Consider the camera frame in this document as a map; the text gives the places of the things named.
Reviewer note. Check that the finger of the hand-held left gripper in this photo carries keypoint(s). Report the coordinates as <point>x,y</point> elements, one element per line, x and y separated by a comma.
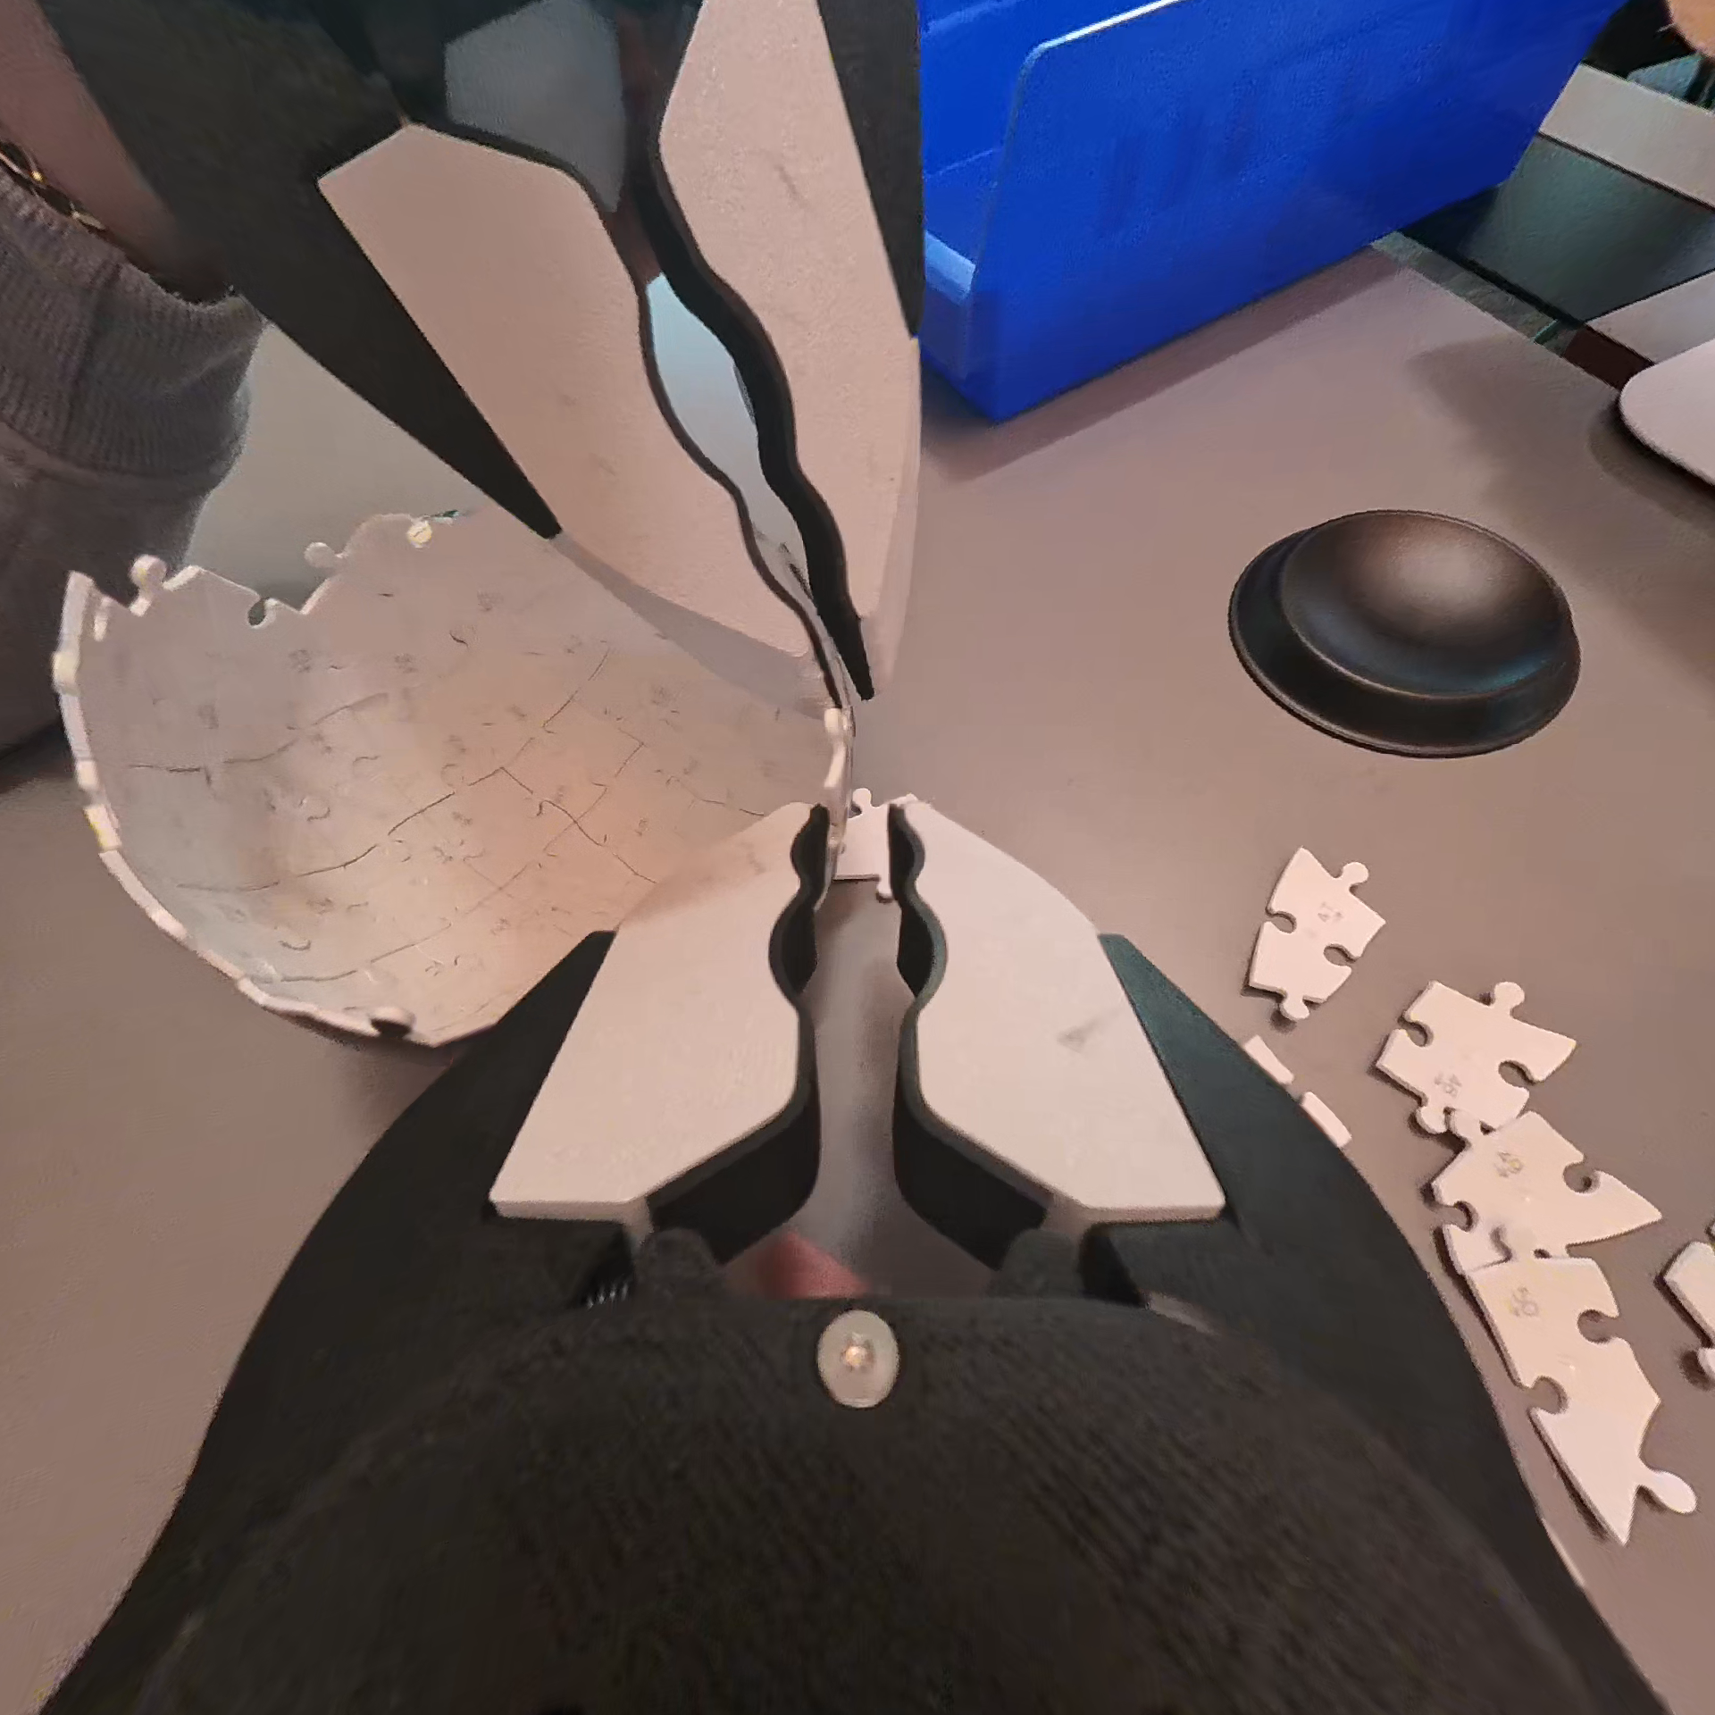
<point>536,336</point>
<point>804,269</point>

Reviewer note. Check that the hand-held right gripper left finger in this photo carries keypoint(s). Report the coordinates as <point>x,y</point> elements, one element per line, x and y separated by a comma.
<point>670,1058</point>

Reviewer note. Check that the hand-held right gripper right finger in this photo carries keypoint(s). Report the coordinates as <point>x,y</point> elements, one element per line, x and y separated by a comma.
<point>1057,1058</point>

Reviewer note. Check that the single white puzzle piece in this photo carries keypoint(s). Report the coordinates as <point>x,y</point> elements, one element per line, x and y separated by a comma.
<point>864,838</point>

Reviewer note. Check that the half-built cartoon puzzle ball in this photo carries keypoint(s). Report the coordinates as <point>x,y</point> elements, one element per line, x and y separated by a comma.
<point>403,806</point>

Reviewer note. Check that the person's left forearm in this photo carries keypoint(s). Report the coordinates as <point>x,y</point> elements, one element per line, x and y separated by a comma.
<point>107,376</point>

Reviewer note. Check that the scattered loose puzzle pieces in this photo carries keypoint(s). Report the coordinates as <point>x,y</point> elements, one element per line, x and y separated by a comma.
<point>1474,1058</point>

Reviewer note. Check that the black round ball stand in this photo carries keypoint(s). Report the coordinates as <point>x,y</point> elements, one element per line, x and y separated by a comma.
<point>1408,629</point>

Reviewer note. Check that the person's right hand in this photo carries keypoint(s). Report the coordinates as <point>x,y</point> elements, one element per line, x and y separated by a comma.
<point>804,1271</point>

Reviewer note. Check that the blue plastic bin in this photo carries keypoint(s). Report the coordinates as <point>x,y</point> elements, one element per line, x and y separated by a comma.
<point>1206,200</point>

